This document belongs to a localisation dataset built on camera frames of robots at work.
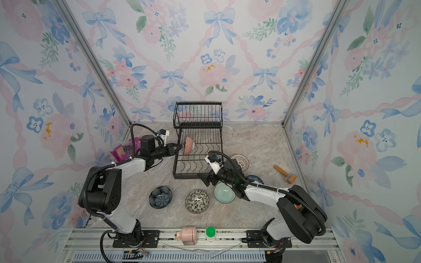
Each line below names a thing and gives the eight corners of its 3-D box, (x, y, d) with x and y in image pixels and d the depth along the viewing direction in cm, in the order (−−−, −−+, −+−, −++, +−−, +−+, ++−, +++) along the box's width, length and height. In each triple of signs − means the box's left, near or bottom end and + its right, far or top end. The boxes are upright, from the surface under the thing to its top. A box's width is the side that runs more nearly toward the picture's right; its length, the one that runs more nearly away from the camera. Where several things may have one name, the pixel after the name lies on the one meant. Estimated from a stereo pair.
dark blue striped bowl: (149, 210, 84) (146, 206, 80) (154, 190, 91) (151, 186, 86) (170, 210, 84) (167, 206, 80) (173, 190, 91) (171, 186, 86)
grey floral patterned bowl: (185, 213, 83) (184, 211, 79) (187, 193, 90) (186, 189, 86) (208, 213, 83) (208, 211, 79) (209, 193, 90) (209, 189, 86)
